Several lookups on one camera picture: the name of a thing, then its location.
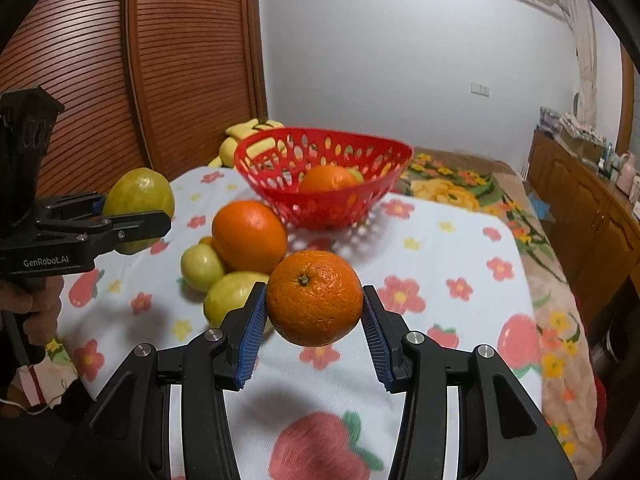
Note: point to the clutter on sideboard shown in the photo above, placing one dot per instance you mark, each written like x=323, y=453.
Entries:
x=593, y=151

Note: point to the large yellow-green guava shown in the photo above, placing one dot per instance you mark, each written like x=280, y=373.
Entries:
x=230, y=293

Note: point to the person's left hand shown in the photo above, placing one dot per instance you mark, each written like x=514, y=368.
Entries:
x=42, y=307

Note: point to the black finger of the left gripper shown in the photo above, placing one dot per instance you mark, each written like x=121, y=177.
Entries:
x=106, y=234

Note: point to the red perforated plastic basket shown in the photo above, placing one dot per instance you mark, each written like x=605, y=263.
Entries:
x=274, y=162

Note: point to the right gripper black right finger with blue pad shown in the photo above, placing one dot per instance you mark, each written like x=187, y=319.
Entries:
x=502, y=434

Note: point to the wooden sideboard cabinet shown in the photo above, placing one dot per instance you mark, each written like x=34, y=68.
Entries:
x=595, y=235

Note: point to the orange in basket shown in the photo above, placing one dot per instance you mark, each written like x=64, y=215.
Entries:
x=326, y=179

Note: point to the green fruit in basket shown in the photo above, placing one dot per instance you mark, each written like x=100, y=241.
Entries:
x=356, y=174

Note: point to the large orange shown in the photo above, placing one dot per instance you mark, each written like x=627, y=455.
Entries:
x=249, y=236

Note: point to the wooden louvered wardrobe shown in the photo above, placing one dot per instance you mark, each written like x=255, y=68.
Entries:
x=143, y=82

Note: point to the small yellow-green guava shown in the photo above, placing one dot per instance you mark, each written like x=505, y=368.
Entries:
x=201, y=267

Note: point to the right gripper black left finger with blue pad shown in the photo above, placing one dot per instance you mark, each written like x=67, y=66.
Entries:
x=127, y=426

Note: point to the white wall switch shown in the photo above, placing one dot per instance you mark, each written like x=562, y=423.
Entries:
x=479, y=89

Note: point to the green-yellow guava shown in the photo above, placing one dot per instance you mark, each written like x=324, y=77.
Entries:
x=140, y=190

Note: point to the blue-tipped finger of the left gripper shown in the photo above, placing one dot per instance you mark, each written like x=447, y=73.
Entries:
x=80, y=211

